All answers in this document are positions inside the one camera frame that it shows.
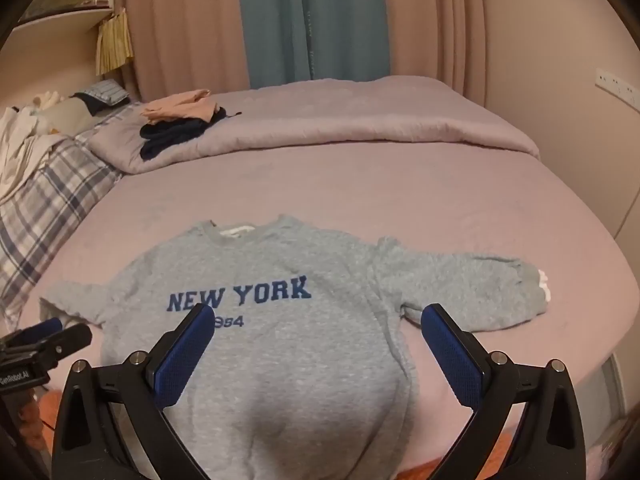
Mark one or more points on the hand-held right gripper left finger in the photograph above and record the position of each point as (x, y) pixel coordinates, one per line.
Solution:
(184, 357)

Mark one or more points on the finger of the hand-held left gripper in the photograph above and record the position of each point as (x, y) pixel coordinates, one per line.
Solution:
(46, 327)
(62, 342)

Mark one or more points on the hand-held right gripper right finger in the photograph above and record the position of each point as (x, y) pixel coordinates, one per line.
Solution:
(452, 355)

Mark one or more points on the grey printed sweatshirt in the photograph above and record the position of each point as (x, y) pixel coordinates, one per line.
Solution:
(310, 360)

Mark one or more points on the orange floor mat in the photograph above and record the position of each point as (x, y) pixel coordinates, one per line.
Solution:
(50, 410)

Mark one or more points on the plaid pillow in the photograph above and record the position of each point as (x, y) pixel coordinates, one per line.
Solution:
(45, 195)

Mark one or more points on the pink bed sheet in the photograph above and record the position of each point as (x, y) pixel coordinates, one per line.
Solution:
(350, 195)

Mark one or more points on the white crumpled cloth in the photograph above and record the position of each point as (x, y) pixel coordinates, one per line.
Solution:
(17, 135)

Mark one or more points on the grey green pillow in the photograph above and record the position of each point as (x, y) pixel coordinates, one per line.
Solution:
(70, 115)

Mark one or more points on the dark navy garment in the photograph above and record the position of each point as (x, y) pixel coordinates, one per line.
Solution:
(172, 135)

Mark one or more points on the striped blue pillow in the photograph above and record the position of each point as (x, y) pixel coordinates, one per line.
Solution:
(107, 92)

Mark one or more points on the peach folded garment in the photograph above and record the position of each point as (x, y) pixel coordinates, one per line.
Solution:
(180, 105)

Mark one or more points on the pink quilted duvet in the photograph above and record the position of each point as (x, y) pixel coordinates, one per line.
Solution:
(340, 110)

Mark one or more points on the yellow hanging cloth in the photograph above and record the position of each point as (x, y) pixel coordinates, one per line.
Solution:
(114, 42)

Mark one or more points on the pink curtain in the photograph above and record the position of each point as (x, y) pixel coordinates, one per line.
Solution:
(435, 20)
(185, 25)

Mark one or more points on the teal curtain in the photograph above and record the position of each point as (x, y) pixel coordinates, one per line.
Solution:
(310, 20)

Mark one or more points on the white wall shelf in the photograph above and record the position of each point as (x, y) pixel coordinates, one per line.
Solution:
(60, 20)

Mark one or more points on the white wall socket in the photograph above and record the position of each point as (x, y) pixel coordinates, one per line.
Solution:
(617, 84)

